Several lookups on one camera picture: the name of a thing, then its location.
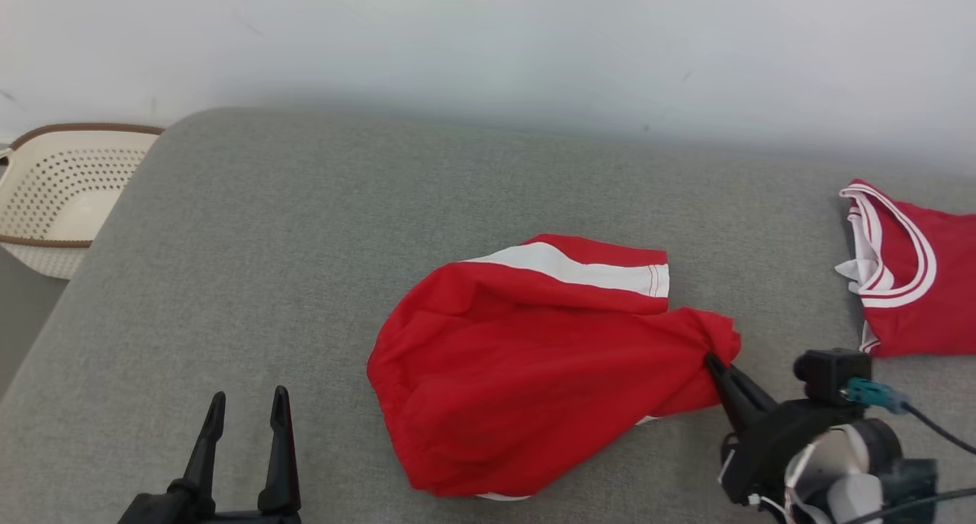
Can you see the red white-striped basketball shorts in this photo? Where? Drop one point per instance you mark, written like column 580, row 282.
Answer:
column 534, row 371

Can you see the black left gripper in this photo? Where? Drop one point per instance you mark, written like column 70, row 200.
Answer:
column 206, row 515

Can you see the teal right camera connector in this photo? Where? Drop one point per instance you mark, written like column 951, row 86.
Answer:
column 873, row 396

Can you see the red white basketball jersey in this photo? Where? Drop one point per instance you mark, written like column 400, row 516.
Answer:
column 923, row 295

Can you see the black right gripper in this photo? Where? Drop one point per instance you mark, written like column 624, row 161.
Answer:
column 762, row 455

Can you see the cream perforated laundry basket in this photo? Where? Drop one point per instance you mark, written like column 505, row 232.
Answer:
column 61, row 196

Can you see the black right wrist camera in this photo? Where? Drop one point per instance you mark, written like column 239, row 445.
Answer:
column 827, row 375

